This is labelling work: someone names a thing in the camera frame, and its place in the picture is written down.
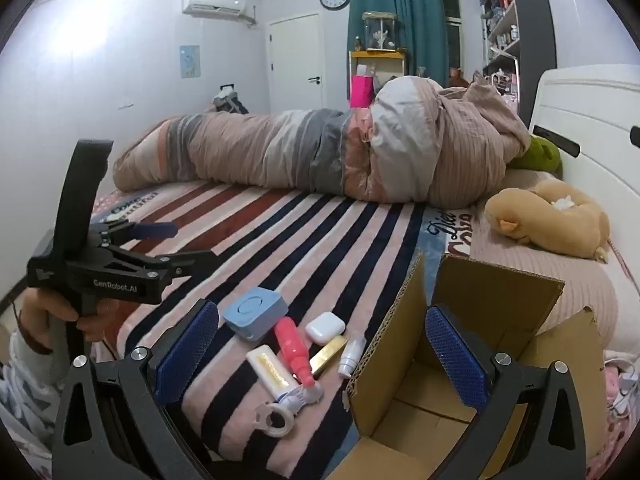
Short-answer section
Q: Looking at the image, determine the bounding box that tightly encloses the teal curtain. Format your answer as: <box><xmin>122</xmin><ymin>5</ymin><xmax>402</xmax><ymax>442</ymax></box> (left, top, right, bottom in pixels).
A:
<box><xmin>347</xmin><ymin>0</ymin><xmax>449</xmax><ymax>111</ymax></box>

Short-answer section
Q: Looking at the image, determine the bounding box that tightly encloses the bright pink box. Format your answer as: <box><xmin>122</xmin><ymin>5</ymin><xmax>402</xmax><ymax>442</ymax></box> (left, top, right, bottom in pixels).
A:
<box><xmin>351</xmin><ymin>75</ymin><xmax>376</xmax><ymax>110</ymax></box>

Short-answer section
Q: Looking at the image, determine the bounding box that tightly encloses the light blue square device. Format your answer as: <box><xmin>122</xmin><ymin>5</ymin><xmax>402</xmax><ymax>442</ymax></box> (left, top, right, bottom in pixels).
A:
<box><xmin>222</xmin><ymin>287</ymin><xmax>289</xmax><ymax>343</ymax></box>

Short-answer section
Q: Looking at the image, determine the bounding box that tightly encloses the person's left hand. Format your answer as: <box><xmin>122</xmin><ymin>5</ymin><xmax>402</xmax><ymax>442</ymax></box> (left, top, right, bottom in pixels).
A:
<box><xmin>19</xmin><ymin>290</ymin><xmax>103</xmax><ymax>351</ymax></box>

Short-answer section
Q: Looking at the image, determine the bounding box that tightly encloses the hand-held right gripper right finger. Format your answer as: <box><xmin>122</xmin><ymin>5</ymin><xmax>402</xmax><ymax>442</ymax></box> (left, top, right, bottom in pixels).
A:
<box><xmin>424</xmin><ymin>305</ymin><xmax>603</xmax><ymax>480</ymax></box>

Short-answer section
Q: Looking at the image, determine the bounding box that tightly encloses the striped fleece blanket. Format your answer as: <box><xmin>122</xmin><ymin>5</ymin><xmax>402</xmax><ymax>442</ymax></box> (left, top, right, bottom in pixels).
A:
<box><xmin>90</xmin><ymin>180</ymin><xmax>482</xmax><ymax>480</ymax></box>

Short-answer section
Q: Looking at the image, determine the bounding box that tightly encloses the white and pink storage rack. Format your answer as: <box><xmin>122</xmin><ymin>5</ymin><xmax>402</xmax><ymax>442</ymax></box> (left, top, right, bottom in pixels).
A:
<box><xmin>491</xmin><ymin>71</ymin><xmax>519</xmax><ymax>100</ymax></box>

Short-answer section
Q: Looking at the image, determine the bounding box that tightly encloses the brown plush toy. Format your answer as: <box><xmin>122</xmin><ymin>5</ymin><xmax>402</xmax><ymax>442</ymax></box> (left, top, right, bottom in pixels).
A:
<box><xmin>484</xmin><ymin>180</ymin><xmax>612</xmax><ymax>262</ymax></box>

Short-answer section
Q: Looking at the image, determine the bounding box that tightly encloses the person's left forearm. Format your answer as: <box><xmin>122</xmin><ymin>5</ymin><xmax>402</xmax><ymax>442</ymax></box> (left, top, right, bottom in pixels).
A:
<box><xmin>0</xmin><ymin>327</ymin><xmax>68</xmax><ymax>413</ymax></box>

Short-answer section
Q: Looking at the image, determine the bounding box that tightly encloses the white tube with gold label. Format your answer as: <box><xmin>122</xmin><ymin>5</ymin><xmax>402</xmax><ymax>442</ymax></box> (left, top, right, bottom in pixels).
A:
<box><xmin>246</xmin><ymin>344</ymin><xmax>296</xmax><ymax>401</ymax></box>

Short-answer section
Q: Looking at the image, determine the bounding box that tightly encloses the white door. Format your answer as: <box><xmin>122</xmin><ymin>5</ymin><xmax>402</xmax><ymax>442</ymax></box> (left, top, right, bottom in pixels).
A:
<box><xmin>268</xmin><ymin>14</ymin><xmax>321</xmax><ymax>114</ymax></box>

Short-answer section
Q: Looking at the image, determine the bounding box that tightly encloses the pink and grey striped quilt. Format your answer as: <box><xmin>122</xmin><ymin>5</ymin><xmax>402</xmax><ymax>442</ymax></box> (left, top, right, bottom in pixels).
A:
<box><xmin>112</xmin><ymin>74</ymin><xmax>532</xmax><ymax>208</ymax></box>

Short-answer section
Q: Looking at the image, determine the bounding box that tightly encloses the white bed headboard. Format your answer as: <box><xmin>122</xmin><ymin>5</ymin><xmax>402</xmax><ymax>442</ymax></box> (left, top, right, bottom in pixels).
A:
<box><xmin>527</xmin><ymin>65</ymin><xmax>640</xmax><ymax>283</ymax></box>

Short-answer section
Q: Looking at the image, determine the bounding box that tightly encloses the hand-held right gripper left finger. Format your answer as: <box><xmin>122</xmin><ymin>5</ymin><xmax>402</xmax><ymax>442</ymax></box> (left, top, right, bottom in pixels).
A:
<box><xmin>52</xmin><ymin>299</ymin><xmax>221</xmax><ymax>480</ymax></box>

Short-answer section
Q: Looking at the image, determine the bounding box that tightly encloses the white earbud case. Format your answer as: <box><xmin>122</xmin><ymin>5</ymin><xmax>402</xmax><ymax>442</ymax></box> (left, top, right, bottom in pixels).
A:
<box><xmin>304</xmin><ymin>311</ymin><xmax>347</xmax><ymax>346</ymax></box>

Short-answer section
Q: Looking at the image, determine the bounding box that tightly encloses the small white tube bottle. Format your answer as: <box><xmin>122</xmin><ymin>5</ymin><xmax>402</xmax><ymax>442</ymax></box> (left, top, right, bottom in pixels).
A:
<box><xmin>337</xmin><ymin>335</ymin><xmax>367</xmax><ymax>379</ymax></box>

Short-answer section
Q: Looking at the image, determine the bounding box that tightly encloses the pink ribbed pillow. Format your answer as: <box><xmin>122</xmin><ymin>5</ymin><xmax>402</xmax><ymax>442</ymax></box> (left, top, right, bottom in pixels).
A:
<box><xmin>470</xmin><ymin>167</ymin><xmax>622</xmax><ymax>357</ymax></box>

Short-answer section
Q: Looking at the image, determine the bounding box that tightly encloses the light blue wall poster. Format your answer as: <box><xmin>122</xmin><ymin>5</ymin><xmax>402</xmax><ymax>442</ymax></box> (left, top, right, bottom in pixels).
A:
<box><xmin>179</xmin><ymin>45</ymin><xmax>201</xmax><ymax>80</ymax></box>

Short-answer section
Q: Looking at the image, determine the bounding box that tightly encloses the brown cardboard box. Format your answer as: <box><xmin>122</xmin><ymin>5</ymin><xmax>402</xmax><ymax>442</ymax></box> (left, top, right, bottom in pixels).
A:
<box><xmin>327</xmin><ymin>252</ymin><xmax>608</xmax><ymax>480</ymax></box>

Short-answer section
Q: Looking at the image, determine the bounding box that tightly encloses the pink plastic bottle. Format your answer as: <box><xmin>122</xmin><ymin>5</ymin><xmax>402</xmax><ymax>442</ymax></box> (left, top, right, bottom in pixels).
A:
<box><xmin>274</xmin><ymin>316</ymin><xmax>317</xmax><ymax>389</ymax></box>

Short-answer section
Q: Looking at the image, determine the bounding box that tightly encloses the yellow shelf stand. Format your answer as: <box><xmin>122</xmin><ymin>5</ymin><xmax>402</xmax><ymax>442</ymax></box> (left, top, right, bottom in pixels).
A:
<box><xmin>348</xmin><ymin>50</ymin><xmax>406</xmax><ymax>107</ymax></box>

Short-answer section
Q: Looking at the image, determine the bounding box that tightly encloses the white air conditioner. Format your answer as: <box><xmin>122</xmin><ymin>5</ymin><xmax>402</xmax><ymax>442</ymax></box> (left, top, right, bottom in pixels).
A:
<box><xmin>181</xmin><ymin>0</ymin><xmax>259</xmax><ymax>25</ymax></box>

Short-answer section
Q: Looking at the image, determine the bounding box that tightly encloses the green plush toy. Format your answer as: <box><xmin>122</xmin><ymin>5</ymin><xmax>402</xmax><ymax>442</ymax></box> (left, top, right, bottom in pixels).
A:
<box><xmin>507</xmin><ymin>135</ymin><xmax>564</xmax><ymax>179</ymax></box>

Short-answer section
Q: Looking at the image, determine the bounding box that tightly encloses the glass display case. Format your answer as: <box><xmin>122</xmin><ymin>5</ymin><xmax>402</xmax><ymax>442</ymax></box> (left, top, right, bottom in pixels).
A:
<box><xmin>361</xmin><ymin>11</ymin><xmax>401</xmax><ymax>52</ymax></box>

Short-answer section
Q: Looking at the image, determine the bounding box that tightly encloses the gold rectangular box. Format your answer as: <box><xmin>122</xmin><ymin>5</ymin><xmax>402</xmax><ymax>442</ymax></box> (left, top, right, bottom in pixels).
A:
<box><xmin>309</xmin><ymin>335</ymin><xmax>349</xmax><ymax>376</ymax></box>

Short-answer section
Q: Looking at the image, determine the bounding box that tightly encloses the dark tall shelf unit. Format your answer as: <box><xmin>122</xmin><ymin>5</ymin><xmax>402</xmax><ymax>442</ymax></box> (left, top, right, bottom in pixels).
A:
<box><xmin>479</xmin><ymin>0</ymin><xmax>559</xmax><ymax>127</ymax></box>

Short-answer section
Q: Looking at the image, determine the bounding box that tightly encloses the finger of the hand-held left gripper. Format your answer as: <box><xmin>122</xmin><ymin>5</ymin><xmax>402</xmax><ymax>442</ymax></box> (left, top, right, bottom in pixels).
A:
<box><xmin>102</xmin><ymin>245</ymin><xmax>219</xmax><ymax>282</ymax></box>
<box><xmin>90</xmin><ymin>220</ymin><xmax>179</xmax><ymax>252</ymax></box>

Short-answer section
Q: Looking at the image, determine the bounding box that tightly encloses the white ring-shaped opener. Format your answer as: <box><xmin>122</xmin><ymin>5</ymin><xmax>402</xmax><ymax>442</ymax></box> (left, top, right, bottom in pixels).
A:
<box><xmin>254</xmin><ymin>402</ymin><xmax>296</xmax><ymax>439</ymax></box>

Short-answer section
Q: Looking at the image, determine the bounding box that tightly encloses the dark bag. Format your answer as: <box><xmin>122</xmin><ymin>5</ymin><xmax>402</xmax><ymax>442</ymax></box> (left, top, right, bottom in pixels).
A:
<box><xmin>212</xmin><ymin>85</ymin><xmax>250</xmax><ymax>115</ymax></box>

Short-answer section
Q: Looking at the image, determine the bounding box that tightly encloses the window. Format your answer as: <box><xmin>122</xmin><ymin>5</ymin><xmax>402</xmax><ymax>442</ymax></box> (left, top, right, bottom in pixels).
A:
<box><xmin>442</xmin><ymin>0</ymin><xmax>461</xmax><ymax>86</ymax></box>

